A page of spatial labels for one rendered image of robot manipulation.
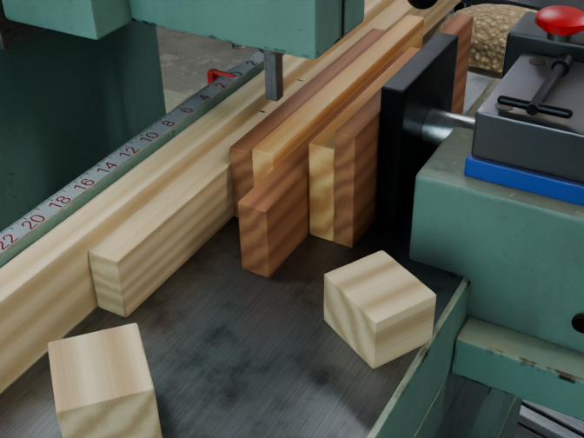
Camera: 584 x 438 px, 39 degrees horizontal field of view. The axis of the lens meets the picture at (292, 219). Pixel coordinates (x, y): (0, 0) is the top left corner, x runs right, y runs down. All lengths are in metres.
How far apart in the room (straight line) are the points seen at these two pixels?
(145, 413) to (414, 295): 0.14
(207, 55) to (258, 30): 2.47
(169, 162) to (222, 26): 0.09
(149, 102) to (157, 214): 0.30
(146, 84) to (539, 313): 0.41
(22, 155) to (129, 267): 0.22
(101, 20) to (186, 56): 2.45
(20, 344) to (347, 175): 0.20
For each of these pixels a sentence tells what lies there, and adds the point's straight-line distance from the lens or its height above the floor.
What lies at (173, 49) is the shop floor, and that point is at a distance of 3.05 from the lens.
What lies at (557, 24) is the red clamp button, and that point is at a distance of 0.51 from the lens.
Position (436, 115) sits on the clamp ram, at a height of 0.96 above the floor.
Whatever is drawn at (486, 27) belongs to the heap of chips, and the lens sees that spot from 0.74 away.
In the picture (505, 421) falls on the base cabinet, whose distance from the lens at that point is 0.84.
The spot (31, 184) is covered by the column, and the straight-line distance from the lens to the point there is 0.67.
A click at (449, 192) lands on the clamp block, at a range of 0.47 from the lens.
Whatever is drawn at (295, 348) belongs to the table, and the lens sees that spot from 0.44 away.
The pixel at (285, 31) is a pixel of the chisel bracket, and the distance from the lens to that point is 0.50.
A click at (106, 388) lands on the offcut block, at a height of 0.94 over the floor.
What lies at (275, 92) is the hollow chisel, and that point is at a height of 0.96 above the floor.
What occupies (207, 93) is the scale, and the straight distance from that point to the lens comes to 0.57.
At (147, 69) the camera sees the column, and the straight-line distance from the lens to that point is 0.75.
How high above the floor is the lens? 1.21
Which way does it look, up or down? 35 degrees down
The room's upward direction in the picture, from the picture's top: 1 degrees counter-clockwise
